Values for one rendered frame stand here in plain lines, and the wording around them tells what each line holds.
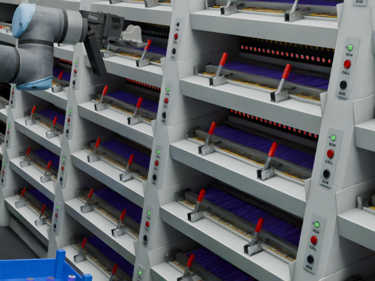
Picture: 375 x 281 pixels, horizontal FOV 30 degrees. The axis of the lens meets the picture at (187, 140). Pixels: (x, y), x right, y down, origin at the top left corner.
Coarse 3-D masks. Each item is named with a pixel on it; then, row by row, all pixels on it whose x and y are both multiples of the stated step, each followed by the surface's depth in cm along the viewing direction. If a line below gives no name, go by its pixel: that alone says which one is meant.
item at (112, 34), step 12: (84, 12) 184; (96, 12) 186; (84, 24) 183; (96, 24) 187; (108, 24) 186; (120, 24) 188; (84, 36) 184; (96, 36) 187; (108, 36) 187; (120, 36) 190
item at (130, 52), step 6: (114, 48) 251; (120, 48) 246; (126, 48) 243; (132, 48) 242; (126, 54) 243; (132, 54) 237; (138, 54) 235; (150, 54) 227; (156, 54) 226; (156, 60) 225
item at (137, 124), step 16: (128, 80) 262; (80, 96) 260; (96, 96) 261; (112, 96) 256; (128, 96) 253; (144, 96) 248; (80, 112) 259; (96, 112) 245; (112, 112) 242; (128, 112) 240; (144, 112) 229; (112, 128) 236; (128, 128) 224; (144, 128) 219; (144, 144) 217
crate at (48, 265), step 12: (60, 252) 185; (0, 264) 179; (12, 264) 181; (24, 264) 182; (36, 264) 184; (48, 264) 186; (60, 264) 186; (0, 276) 180; (12, 276) 181; (24, 276) 183; (36, 276) 185; (48, 276) 186; (60, 276) 186; (84, 276) 170
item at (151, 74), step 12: (144, 36) 254; (84, 48) 257; (108, 60) 239; (120, 60) 236; (132, 60) 234; (120, 72) 233; (132, 72) 225; (144, 72) 217; (156, 72) 211; (156, 84) 212
